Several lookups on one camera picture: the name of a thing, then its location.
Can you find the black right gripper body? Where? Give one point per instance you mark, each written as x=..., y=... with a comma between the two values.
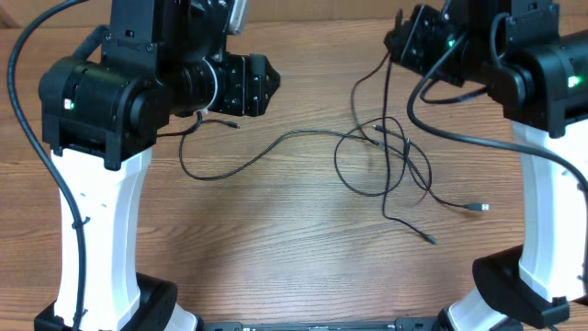
x=448, y=65

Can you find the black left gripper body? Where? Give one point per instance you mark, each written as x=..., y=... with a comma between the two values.
x=239, y=91

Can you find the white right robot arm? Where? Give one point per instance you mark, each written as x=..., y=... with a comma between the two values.
x=515, y=51

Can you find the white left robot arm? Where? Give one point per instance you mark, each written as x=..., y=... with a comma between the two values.
x=103, y=109

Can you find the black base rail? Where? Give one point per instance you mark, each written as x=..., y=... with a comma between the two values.
x=398, y=324

